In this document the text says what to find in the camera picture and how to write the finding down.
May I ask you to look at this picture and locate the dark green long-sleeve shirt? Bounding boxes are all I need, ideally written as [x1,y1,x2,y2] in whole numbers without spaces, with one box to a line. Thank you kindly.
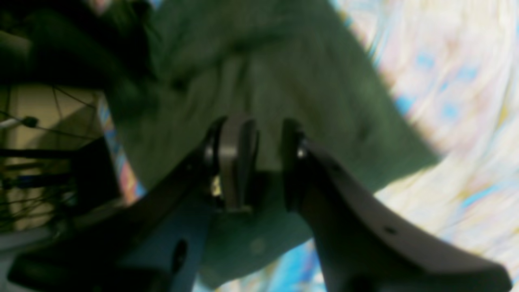
[105,0,438,289]

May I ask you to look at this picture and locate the colourful patterned tablecloth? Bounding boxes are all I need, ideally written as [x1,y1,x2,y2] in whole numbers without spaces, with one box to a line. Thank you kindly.
[99,0,518,292]

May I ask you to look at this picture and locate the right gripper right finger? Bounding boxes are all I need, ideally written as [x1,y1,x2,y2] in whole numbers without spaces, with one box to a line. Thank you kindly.
[282,119,512,292]

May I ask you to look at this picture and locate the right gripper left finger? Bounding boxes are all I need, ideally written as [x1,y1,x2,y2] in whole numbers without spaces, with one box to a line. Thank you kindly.
[7,115,258,292]

